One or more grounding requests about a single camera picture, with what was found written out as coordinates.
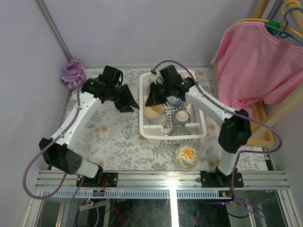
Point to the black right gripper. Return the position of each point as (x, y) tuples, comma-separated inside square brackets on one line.
[(154, 99)]

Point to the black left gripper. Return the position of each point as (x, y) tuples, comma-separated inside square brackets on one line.
[(122, 97)]

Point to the yellow rimmed bottom bowl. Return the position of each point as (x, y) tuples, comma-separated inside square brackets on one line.
[(152, 112)]

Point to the purple striped bowl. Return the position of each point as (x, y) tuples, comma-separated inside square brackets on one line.
[(180, 118)]

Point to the white plastic dish rack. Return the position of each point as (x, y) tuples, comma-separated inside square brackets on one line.
[(157, 130)]

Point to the orange flower pattern bowl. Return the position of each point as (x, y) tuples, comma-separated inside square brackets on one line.
[(186, 158)]

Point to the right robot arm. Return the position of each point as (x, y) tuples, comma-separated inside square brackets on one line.
[(235, 126)]

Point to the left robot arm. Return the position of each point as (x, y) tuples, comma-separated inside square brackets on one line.
[(58, 151)]

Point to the floral table mat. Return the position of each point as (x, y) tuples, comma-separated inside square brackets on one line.
[(113, 140)]

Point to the purple folded cloth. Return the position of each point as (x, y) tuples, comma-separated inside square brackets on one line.
[(74, 75)]

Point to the pink t-shirt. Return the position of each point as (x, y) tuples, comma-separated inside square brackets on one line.
[(254, 66)]

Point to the green clothes hanger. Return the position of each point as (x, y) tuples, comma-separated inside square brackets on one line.
[(281, 29)]

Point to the yellow clothes hanger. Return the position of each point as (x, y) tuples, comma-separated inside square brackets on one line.
[(296, 38)]

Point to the wooden hanging rod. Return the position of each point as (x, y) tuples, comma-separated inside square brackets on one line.
[(296, 14)]

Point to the aluminium mounting rail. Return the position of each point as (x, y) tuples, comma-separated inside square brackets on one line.
[(252, 180)]

